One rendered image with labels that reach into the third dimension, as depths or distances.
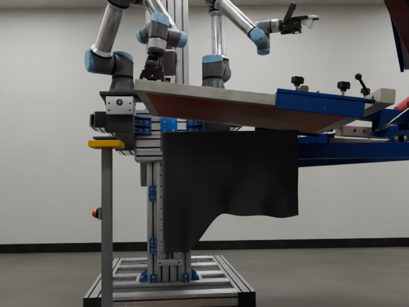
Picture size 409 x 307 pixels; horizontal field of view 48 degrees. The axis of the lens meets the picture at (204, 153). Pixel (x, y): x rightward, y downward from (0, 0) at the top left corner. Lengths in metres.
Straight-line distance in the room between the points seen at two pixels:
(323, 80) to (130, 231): 3.00
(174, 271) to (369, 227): 3.71
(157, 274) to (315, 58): 4.01
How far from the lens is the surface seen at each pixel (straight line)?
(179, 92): 1.59
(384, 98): 1.65
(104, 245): 2.00
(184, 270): 2.70
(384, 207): 6.08
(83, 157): 5.84
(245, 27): 2.61
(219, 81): 2.56
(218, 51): 2.75
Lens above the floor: 0.75
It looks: 4 degrees up
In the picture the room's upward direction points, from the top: 1 degrees counter-clockwise
